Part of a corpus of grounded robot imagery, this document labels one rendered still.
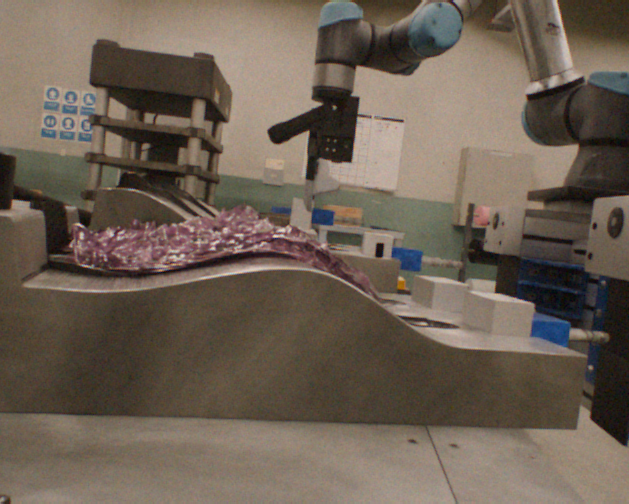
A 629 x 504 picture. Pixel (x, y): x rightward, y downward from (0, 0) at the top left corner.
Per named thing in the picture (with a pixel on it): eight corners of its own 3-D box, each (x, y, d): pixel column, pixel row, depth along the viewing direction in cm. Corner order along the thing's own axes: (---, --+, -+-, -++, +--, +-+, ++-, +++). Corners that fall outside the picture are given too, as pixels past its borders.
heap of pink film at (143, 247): (342, 289, 61) (352, 214, 61) (412, 324, 44) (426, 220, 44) (74, 264, 55) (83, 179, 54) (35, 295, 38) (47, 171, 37)
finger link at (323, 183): (335, 210, 101) (342, 159, 103) (301, 206, 101) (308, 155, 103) (335, 215, 104) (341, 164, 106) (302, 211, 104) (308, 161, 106)
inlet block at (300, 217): (362, 237, 109) (366, 207, 109) (363, 237, 104) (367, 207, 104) (291, 227, 110) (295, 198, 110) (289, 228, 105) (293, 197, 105)
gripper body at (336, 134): (352, 163, 103) (360, 92, 102) (302, 157, 103) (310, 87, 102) (351, 167, 110) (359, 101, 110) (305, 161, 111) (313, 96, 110)
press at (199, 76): (214, 294, 616) (237, 94, 606) (185, 321, 463) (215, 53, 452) (122, 283, 613) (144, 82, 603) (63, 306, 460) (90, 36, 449)
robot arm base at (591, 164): (625, 201, 122) (632, 152, 121) (666, 198, 106) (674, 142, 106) (550, 192, 122) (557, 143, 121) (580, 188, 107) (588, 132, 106)
